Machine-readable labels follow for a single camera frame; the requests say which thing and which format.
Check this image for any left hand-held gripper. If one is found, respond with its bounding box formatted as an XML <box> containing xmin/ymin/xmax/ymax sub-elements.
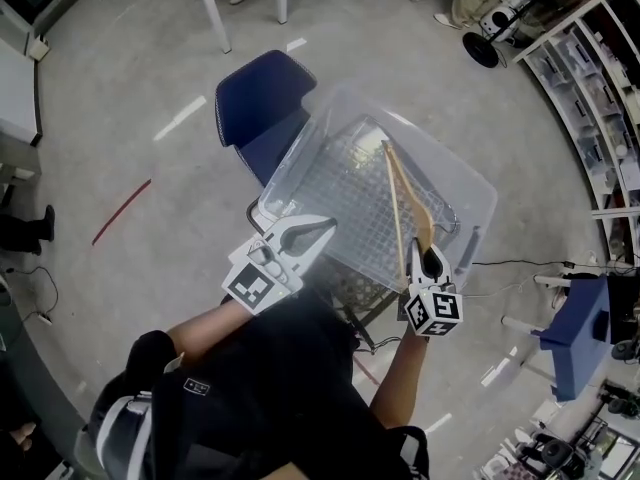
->
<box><xmin>222</xmin><ymin>215</ymin><xmax>337</xmax><ymax>317</ymax></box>

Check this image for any clear plastic storage bin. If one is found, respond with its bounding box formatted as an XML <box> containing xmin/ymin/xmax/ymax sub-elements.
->
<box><xmin>257</xmin><ymin>81</ymin><xmax>500</xmax><ymax>294</ymax></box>

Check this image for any white speaker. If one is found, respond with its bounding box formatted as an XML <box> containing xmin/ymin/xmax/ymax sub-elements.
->
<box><xmin>479</xmin><ymin>5</ymin><xmax>521</xmax><ymax>44</ymax></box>

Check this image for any black floor cable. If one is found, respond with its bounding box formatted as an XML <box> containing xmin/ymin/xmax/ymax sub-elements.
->
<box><xmin>472</xmin><ymin>259</ymin><xmax>571</xmax><ymax>269</ymax></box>

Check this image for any person's left forearm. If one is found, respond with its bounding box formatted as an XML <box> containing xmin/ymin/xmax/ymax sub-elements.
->
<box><xmin>167</xmin><ymin>300</ymin><xmax>254</xmax><ymax>364</ymax></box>

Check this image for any person's black clothing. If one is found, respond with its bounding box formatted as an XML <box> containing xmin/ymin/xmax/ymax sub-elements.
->
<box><xmin>87</xmin><ymin>287</ymin><xmax>431</xmax><ymax>480</ymax></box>

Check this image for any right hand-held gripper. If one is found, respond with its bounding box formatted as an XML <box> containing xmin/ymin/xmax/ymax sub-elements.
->
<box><xmin>403</xmin><ymin>238</ymin><xmax>464</xmax><ymax>338</ymax></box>

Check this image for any black lattice crate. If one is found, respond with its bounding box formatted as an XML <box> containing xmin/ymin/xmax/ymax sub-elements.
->
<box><xmin>247</xmin><ymin>197</ymin><xmax>401</xmax><ymax>329</ymax></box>

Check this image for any person's right forearm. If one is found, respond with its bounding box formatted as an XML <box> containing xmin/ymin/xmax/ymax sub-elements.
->
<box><xmin>369</xmin><ymin>330</ymin><xmax>431</xmax><ymax>429</ymax></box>

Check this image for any blue table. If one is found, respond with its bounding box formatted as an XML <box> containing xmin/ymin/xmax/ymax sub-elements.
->
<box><xmin>539</xmin><ymin>273</ymin><xmax>614</xmax><ymax>403</ymax></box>

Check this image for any white shelving rack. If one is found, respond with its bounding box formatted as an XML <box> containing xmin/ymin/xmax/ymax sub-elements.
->
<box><xmin>512</xmin><ymin>0</ymin><xmax>640</xmax><ymax>269</ymax></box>

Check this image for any blue office chair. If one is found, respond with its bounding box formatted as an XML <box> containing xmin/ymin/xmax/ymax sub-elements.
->
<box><xmin>214</xmin><ymin>49</ymin><xmax>319</xmax><ymax>189</ymax></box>

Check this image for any black standing fan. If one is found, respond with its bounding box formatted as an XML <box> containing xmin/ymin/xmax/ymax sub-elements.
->
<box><xmin>462</xmin><ymin>0</ymin><xmax>539</xmax><ymax>70</ymax></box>

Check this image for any wooden clothes hanger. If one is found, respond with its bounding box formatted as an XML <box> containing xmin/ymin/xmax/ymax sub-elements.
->
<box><xmin>382</xmin><ymin>140</ymin><xmax>436</xmax><ymax>290</ymax></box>

